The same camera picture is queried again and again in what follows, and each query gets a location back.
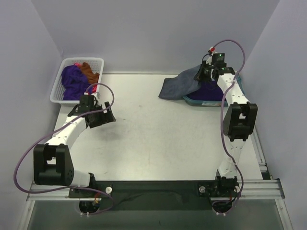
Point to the white plastic laundry basket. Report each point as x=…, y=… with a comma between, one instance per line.
x=57, y=92

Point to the grey towel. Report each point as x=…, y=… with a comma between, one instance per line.
x=181, y=85

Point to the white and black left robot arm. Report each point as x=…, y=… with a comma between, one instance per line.
x=52, y=161

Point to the teal plastic bin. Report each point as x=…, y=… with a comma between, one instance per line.
x=210, y=103

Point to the brown cloth in basket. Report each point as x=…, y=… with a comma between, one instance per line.
x=87, y=71

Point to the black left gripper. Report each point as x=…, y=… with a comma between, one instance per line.
x=101, y=117

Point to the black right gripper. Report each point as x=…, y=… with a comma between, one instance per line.
x=204, y=74

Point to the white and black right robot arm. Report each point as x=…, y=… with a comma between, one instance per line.
x=238, y=116

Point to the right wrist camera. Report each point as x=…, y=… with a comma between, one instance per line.
x=216, y=59

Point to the purple towel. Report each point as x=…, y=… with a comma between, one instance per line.
x=74, y=82
x=209, y=91

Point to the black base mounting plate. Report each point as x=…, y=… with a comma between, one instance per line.
x=158, y=196

